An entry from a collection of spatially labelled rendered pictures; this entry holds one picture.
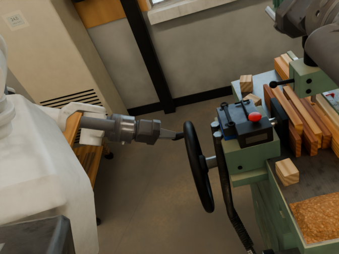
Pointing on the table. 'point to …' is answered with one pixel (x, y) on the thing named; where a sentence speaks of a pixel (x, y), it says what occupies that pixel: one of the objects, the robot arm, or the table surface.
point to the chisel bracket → (308, 79)
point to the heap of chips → (318, 217)
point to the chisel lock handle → (280, 82)
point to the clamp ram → (279, 121)
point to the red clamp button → (255, 116)
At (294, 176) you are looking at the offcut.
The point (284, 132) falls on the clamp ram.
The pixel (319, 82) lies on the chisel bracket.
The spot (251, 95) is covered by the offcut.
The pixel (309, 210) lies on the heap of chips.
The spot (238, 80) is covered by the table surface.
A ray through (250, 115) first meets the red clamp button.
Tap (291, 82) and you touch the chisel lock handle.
